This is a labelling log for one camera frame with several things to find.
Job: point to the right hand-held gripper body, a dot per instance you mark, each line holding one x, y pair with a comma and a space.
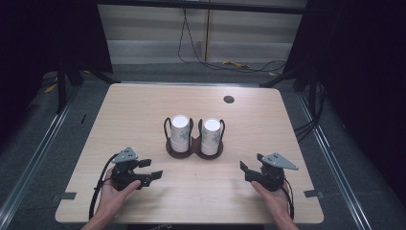
271, 175

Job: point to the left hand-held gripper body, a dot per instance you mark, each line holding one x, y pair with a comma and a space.
124, 174

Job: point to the person's right hand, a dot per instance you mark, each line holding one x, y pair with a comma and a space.
274, 201

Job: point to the person's left hand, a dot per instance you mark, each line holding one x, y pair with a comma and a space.
110, 198

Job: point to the grey tape piece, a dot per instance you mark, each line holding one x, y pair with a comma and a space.
68, 195
313, 194

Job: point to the round dark table grommet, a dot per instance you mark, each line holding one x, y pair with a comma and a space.
229, 99

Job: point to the small black floor strip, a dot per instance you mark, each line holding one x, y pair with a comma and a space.
83, 119

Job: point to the small yellow floor scrap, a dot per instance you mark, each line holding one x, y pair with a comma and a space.
273, 73

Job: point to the black metal stand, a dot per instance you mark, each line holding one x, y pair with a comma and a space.
311, 89
61, 89

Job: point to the metal bar behind table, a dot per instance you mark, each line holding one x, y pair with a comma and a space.
191, 84

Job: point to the yellow floor tag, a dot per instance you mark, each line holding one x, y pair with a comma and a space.
50, 88

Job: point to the black curtain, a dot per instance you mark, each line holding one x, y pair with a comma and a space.
360, 64
38, 38

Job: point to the black overhead bar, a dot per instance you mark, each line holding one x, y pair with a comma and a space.
204, 6

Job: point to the metal floor rail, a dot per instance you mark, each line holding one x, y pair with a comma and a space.
335, 166
38, 150

